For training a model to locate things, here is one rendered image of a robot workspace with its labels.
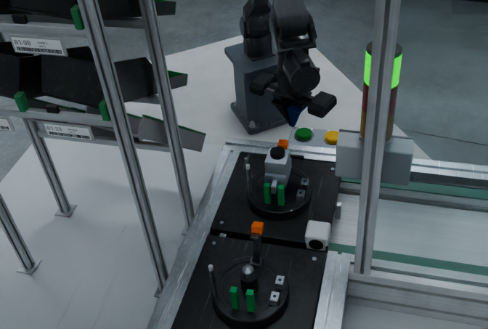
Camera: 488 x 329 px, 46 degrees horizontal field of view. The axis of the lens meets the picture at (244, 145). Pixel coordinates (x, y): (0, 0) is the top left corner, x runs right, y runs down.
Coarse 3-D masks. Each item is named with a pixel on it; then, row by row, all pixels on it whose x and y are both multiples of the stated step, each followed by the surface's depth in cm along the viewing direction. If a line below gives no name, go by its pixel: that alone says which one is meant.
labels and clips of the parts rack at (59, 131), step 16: (16, 16) 80; (80, 16) 77; (16, 48) 84; (32, 48) 83; (48, 48) 82; (64, 48) 81; (16, 96) 91; (48, 112) 92; (0, 128) 96; (48, 128) 93; (64, 128) 92; (80, 128) 91; (112, 144) 118; (144, 144) 115; (160, 144) 115
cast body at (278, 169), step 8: (272, 152) 113; (280, 152) 113; (288, 152) 114; (272, 160) 113; (280, 160) 113; (288, 160) 114; (272, 168) 113; (280, 168) 113; (288, 168) 116; (272, 176) 114; (280, 176) 113; (288, 176) 117; (272, 184) 113; (272, 192) 114
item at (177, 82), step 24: (72, 48) 102; (48, 72) 95; (72, 72) 93; (96, 72) 91; (120, 72) 95; (144, 72) 101; (168, 72) 118; (48, 96) 96; (72, 96) 94; (96, 96) 92; (144, 96) 103
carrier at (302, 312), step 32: (224, 256) 110; (288, 256) 109; (320, 256) 108; (192, 288) 105; (224, 288) 102; (256, 288) 101; (288, 288) 101; (320, 288) 105; (192, 320) 100; (224, 320) 99; (256, 320) 97; (288, 320) 98
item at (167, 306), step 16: (224, 160) 133; (224, 176) 128; (208, 192) 125; (208, 208) 122; (192, 224) 118; (208, 224) 118; (192, 240) 115; (176, 256) 112; (192, 256) 112; (336, 256) 109; (176, 272) 109; (336, 272) 107; (176, 288) 107; (336, 288) 104; (160, 304) 104; (176, 304) 104; (320, 304) 101; (336, 304) 101; (160, 320) 102; (320, 320) 99; (336, 320) 99
